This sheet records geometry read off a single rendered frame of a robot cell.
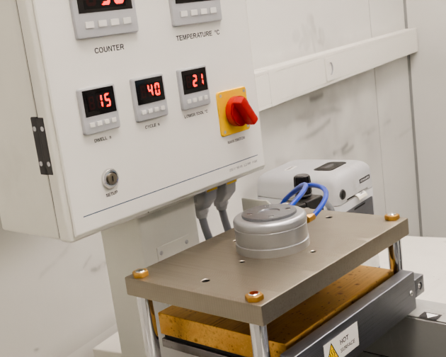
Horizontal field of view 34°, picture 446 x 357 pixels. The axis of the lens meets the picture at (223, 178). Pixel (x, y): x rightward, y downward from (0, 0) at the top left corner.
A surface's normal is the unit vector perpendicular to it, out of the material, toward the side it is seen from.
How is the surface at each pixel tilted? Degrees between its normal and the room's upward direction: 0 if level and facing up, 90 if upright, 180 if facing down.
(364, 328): 90
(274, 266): 0
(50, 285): 90
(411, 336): 90
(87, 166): 90
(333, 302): 0
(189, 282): 0
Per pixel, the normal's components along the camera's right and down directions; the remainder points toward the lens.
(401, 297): 0.75, 0.05
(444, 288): -0.13, -0.97
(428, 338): -0.65, 0.25
